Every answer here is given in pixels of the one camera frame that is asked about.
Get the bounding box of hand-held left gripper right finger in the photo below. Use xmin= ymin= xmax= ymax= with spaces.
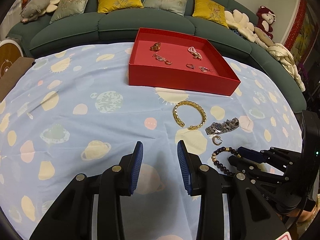
xmin=177 ymin=140 xmax=288 ymax=240

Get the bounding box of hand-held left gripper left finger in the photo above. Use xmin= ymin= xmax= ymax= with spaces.
xmin=29 ymin=141 xmax=144 ymax=240

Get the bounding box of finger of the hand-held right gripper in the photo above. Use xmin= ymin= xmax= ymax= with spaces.
xmin=227 ymin=156 xmax=290 ymax=183
xmin=237 ymin=147 xmax=298 ymax=169

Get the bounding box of black bead bracelet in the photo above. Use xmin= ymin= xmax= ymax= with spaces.
xmin=211 ymin=147 xmax=244 ymax=177

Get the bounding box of red cardboard box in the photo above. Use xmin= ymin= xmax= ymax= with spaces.
xmin=128 ymin=27 xmax=241 ymax=97

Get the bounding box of white pearl bracelet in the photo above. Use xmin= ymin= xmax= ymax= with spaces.
xmin=188 ymin=46 xmax=203 ymax=60

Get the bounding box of person's right hand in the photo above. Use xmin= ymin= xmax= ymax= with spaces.
xmin=297 ymin=208 xmax=319 ymax=224

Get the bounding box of silver wristwatch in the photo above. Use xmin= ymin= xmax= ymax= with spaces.
xmin=205 ymin=117 xmax=240 ymax=135

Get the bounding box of cream blanket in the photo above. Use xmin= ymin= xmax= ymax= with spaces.
xmin=266 ymin=43 xmax=307 ymax=92

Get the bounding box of beige plush toy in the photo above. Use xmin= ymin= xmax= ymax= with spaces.
xmin=254 ymin=27 xmax=274 ymax=47

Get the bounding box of white flower cushion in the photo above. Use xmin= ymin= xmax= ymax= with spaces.
xmin=224 ymin=9 xmax=259 ymax=42

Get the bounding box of red plush monkey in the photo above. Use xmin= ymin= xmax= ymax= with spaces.
xmin=255 ymin=5 xmax=277 ymax=39

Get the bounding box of green sofa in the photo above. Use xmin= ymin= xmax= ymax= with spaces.
xmin=7 ymin=0 xmax=307 ymax=113

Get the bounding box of brown notebook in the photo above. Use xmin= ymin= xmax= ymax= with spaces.
xmin=0 ymin=56 xmax=35 ymax=103

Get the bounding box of white appliance with wooden disc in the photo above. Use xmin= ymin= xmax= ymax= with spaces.
xmin=0 ymin=38 xmax=24 ymax=80

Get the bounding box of grey plush pig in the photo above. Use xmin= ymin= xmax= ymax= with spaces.
xmin=20 ymin=0 xmax=52 ymax=24

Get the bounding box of white curtain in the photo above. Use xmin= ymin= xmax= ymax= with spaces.
xmin=5 ymin=0 xmax=28 ymax=34

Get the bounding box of gold chain bangle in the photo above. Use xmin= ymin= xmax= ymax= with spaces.
xmin=172 ymin=101 xmax=207 ymax=130

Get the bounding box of red and yellow wall hanging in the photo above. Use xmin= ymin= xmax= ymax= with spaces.
xmin=285 ymin=0 xmax=320 ymax=63

